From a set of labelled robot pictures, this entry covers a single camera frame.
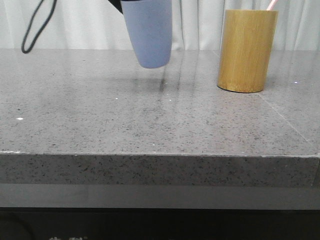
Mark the black cable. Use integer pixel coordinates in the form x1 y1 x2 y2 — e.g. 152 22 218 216
21 0 58 54

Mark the white curtain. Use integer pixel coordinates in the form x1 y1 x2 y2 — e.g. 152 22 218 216
0 0 320 51

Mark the blue plastic cup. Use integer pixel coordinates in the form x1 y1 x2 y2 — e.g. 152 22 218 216
120 0 173 69

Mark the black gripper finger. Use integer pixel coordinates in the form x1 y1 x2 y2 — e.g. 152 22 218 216
108 0 123 13

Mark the bamboo wooden cup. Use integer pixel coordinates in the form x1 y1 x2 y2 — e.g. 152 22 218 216
217 9 278 93

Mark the dark cabinet front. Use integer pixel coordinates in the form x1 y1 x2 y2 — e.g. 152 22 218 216
0 208 320 240

